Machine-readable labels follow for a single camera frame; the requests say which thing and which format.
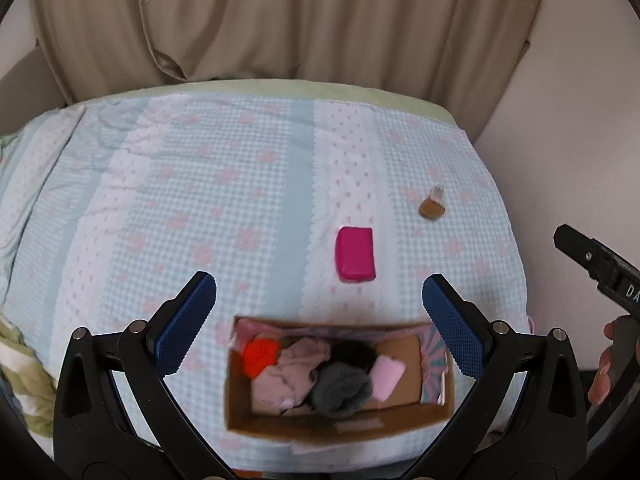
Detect green patterned quilt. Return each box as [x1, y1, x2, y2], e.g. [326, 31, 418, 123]
[0, 314, 57, 435]

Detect green bed sheet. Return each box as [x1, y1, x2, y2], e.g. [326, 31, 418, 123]
[65, 79, 462, 129]

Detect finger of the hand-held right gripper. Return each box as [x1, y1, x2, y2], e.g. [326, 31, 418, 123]
[553, 224, 608, 287]

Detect black sock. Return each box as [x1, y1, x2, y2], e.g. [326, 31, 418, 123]
[332, 340, 379, 374]

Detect blue checked floral blanket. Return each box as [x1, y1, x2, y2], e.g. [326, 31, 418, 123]
[0, 87, 532, 476]

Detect beige curtain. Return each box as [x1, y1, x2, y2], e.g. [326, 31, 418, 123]
[30, 0, 551, 107]

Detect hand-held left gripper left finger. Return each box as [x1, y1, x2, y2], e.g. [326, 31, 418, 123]
[55, 271, 236, 480]

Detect orange pompom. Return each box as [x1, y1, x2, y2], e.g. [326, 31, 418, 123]
[243, 338, 284, 379]

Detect person's right hand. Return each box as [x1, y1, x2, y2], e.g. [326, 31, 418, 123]
[587, 320, 622, 407]

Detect magenta pouch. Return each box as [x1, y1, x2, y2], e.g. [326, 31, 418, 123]
[334, 226, 376, 283]

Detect beige headboard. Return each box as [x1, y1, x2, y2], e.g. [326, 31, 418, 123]
[0, 46, 67, 137]

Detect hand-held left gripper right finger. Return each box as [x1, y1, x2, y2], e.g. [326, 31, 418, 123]
[400, 274, 589, 480]

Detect pink cloth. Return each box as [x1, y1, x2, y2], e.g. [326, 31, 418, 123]
[251, 337, 332, 414]

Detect pink sock roll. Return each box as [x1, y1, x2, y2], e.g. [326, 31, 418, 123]
[370, 355, 407, 402]

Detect grey sock bundle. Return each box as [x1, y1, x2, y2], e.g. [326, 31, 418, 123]
[307, 362, 375, 419]

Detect cardboard box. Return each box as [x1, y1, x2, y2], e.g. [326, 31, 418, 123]
[226, 315, 457, 446]

